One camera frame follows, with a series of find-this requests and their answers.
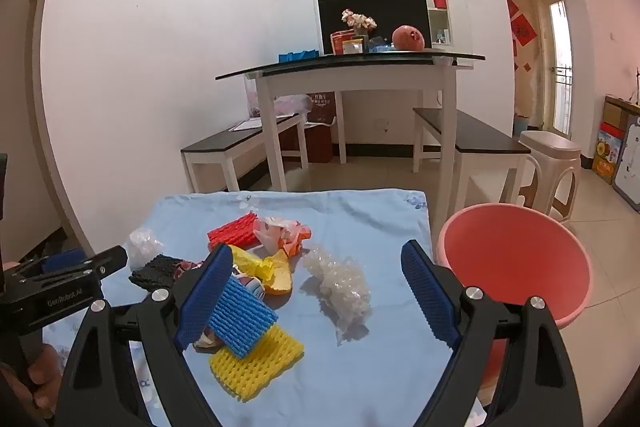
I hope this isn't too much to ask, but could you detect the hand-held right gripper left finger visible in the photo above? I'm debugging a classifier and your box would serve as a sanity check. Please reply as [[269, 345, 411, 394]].
[[54, 243, 236, 427]]

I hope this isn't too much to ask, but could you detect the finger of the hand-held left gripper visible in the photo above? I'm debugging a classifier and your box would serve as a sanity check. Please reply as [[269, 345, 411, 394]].
[[7, 245, 128, 283], [41, 249, 84, 274]]

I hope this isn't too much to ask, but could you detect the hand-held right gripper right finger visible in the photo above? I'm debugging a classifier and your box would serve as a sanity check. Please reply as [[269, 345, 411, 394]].
[[400, 239, 585, 427]]

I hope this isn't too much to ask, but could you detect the pink cloud-patterned wrapper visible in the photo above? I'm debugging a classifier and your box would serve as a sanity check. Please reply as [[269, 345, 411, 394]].
[[172, 258, 267, 303]]

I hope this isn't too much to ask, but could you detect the yellow foam net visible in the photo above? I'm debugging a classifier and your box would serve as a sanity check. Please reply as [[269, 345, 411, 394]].
[[209, 324, 306, 403]]

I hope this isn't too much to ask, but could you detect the pink plastic basin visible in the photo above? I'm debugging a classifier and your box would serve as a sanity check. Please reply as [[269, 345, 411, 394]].
[[436, 203, 593, 388]]

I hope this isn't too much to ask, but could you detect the person's left hand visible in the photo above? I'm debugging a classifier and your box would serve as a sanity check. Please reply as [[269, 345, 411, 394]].
[[0, 342, 66, 420]]

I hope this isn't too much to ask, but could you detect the crumpled clear plastic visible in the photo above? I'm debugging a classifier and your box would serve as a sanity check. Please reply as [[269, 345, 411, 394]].
[[125, 227, 161, 268]]

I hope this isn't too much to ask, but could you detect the blue foam net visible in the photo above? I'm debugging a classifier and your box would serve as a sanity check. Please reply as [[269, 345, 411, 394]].
[[207, 277, 279, 360]]

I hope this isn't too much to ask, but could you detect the black foam net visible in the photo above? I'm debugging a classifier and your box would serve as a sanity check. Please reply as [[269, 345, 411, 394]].
[[128, 254, 186, 293]]

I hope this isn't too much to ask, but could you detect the red foam net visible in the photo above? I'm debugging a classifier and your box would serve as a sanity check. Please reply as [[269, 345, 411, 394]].
[[207, 212, 261, 250]]

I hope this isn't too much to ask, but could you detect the yellow wrapper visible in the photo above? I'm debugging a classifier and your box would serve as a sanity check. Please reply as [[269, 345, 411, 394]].
[[227, 245, 293, 297]]

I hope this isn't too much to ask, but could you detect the clear bubble wrap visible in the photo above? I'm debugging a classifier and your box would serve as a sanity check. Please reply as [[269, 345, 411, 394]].
[[302, 246, 373, 348]]

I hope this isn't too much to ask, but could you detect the white orange plastic bag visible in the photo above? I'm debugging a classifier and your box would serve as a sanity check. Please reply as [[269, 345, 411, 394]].
[[252, 215, 313, 256]]

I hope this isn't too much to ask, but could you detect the light blue floral cloth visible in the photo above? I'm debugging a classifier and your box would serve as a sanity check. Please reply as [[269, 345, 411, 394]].
[[42, 189, 486, 427]]

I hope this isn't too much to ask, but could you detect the black-top white bench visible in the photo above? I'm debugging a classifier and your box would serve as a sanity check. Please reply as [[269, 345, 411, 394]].
[[412, 108, 532, 208], [181, 112, 308, 194]]

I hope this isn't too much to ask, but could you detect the beige plastic stool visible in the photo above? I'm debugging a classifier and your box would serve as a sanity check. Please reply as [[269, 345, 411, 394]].
[[500, 130, 582, 223]]

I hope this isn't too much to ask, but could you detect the dark red carton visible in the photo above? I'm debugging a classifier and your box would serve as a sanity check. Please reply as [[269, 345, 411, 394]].
[[305, 92, 336, 162]]

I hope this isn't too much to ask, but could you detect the pink translucent plastic bag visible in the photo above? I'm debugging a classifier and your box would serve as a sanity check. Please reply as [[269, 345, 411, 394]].
[[245, 77, 313, 118]]

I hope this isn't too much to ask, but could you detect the fruit-printed cardboard box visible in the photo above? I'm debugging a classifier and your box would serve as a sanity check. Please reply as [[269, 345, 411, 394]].
[[592, 122, 626, 185]]

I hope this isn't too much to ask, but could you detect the glass-top white table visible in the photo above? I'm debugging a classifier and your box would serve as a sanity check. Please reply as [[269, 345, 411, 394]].
[[216, 49, 486, 192]]

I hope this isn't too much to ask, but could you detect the grey-framed whiteboard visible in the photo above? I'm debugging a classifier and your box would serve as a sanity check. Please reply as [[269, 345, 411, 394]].
[[612, 114, 640, 212]]

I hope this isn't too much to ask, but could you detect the brown cardboard box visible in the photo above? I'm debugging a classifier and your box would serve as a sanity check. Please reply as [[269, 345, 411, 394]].
[[602, 102, 626, 125]]

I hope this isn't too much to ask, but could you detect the red pomegranate plush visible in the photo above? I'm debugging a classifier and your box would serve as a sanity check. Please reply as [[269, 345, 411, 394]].
[[391, 25, 427, 52]]

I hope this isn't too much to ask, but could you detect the white glazed door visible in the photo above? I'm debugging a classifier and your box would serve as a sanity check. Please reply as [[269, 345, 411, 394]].
[[537, 0, 573, 140]]

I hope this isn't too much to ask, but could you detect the wooden desk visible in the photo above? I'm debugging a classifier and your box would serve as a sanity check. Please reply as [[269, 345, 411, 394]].
[[604, 95, 640, 118]]

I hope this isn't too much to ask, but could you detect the black monitor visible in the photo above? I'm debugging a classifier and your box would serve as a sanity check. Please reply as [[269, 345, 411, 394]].
[[317, 0, 432, 56]]

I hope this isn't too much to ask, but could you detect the flower bouquet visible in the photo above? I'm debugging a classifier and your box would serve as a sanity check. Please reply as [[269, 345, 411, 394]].
[[341, 9, 377, 38]]

